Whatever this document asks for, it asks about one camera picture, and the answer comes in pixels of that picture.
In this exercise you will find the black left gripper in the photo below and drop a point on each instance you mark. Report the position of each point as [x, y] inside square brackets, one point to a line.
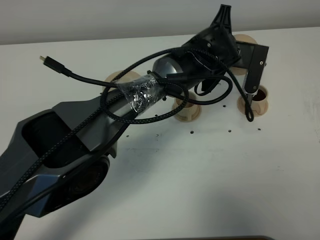
[204, 52]

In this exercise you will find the beige ceramic teapot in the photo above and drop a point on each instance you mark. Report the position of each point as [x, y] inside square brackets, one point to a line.
[243, 39]

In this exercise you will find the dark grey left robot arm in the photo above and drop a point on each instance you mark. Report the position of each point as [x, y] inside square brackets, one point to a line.
[60, 155]

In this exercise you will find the beige teapot saucer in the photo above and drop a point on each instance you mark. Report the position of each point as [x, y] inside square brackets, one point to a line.
[128, 77]

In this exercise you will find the beige right cup saucer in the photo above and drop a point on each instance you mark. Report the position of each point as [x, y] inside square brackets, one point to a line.
[259, 105]

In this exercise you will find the beige cup saucer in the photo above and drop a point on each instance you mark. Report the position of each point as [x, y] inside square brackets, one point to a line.
[259, 105]
[189, 113]

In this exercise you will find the beige left teacup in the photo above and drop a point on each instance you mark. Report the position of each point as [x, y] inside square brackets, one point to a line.
[177, 101]

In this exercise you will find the beige teacup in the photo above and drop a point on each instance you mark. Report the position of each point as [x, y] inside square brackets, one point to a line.
[262, 91]
[177, 101]

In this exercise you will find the beige right teacup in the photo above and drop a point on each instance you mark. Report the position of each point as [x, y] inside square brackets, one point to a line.
[262, 91]

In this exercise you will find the beige left cup saucer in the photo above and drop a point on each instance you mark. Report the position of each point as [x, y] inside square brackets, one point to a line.
[189, 113]

